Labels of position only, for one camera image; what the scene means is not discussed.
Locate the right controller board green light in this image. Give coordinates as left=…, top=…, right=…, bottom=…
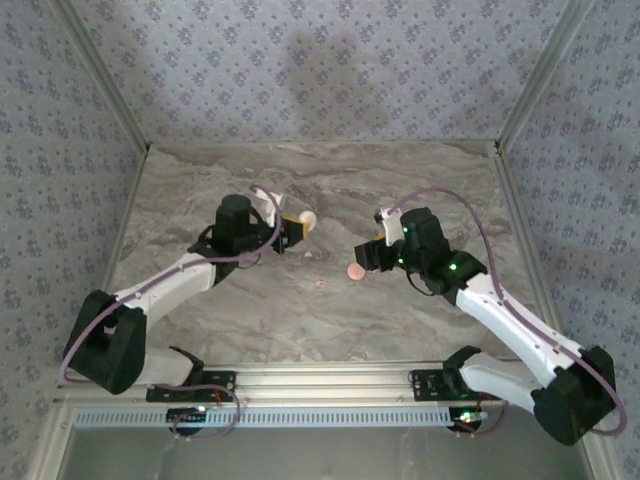
left=447, top=407, right=490, bottom=432

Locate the controller board green light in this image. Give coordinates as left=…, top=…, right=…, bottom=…
left=447, top=407, right=490, bottom=432
left=166, top=406, right=210, bottom=436

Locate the left controller board green light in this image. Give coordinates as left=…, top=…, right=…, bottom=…
left=166, top=406, right=210, bottom=436

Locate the grey metal sheet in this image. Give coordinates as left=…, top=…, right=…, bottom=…
left=59, top=424, right=601, bottom=480

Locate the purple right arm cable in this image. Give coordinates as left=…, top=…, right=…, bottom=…
left=384, top=185, right=628, bottom=440

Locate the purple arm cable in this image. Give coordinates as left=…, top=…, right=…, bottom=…
left=59, top=183, right=284, bottom=442
left=384, top=185, right=628, bottom=440

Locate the aluminium side rail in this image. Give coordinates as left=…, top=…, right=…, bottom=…
left=492, top=142, right=569, bottom=351
left=97, top=142, right=154, bottom=296

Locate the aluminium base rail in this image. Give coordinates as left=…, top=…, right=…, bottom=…
left=52, top=363, right=509, bottom=407

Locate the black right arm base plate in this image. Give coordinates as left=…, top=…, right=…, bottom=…
left=408, top=368, right=504, bottom=403

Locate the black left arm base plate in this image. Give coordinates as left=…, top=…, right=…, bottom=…
left=145, top=368, right=237, bottom=403

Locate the grey slotted cable duct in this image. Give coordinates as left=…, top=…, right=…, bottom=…
left=73, top=405, right=454, bottom=430

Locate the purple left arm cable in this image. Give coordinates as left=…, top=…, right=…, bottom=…
left=59, top=183, right=284, bottom=442

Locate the aluminium corner post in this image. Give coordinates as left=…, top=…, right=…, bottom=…
left=494, top=0, right=597, bottom=154
left=49, top=0, right=152, bottom=154

